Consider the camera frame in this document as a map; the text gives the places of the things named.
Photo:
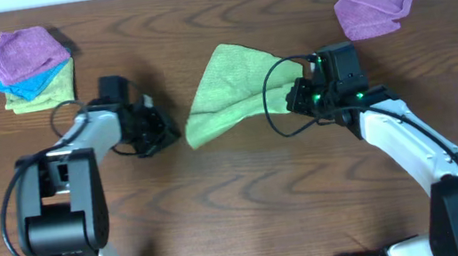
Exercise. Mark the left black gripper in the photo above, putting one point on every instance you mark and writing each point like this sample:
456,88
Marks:
157,132

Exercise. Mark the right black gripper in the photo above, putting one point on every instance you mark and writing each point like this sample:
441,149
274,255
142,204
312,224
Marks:
296,98

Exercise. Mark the light green cloth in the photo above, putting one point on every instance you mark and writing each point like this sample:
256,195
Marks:
238,82

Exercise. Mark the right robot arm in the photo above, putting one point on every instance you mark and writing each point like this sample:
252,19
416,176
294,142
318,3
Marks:
380,118

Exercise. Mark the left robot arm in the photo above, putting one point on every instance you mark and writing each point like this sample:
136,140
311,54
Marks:
60,202

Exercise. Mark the crumpled purple cloth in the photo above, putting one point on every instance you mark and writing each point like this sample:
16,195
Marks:
363,19

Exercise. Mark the folded green cloth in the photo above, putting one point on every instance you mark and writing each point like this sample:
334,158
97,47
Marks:
60,89

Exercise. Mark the folded blue cloth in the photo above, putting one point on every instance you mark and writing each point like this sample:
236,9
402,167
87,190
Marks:
32,87

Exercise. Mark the folded purple cloth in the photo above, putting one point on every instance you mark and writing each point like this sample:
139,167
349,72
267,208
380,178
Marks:
28,52

